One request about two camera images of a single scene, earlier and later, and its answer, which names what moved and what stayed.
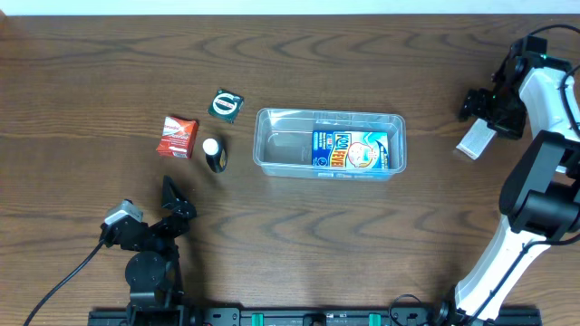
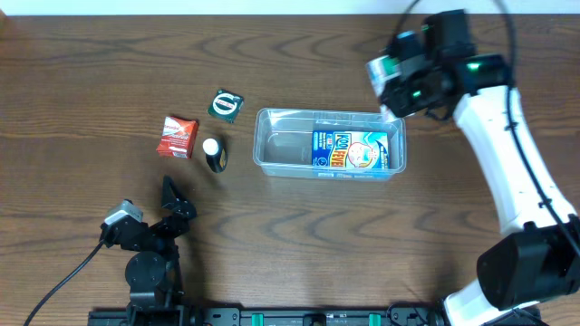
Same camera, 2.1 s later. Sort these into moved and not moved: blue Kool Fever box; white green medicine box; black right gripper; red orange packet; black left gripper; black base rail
Moved: white green medicine box; black right gripper
Not moved: black left gripper; red orange packet; black base rail; blue Kool Fever box
